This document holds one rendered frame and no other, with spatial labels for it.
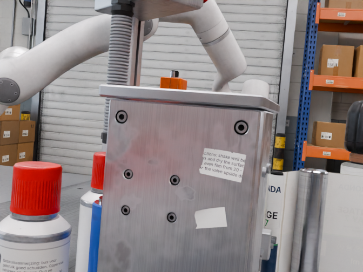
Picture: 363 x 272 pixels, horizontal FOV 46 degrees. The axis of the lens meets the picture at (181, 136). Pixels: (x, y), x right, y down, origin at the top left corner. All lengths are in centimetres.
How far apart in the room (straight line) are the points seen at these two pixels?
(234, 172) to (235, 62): 100
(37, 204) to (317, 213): 40
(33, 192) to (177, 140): 10
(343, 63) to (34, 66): 378
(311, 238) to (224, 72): 75
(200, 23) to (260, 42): 403
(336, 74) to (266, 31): 108
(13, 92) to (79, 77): 447
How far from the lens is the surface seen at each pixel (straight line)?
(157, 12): 71
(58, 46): 121
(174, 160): 27
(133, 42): 76
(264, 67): 518
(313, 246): 62
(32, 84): 121
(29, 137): 534
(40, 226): 31
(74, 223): 114
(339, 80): 449
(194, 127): 27
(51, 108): 581
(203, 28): 121
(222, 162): 27
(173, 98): 27
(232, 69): 126
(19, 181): 31
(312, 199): 60
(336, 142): 457
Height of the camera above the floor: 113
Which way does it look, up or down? 3 degrees down
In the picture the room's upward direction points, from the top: 5 degrees clockwise
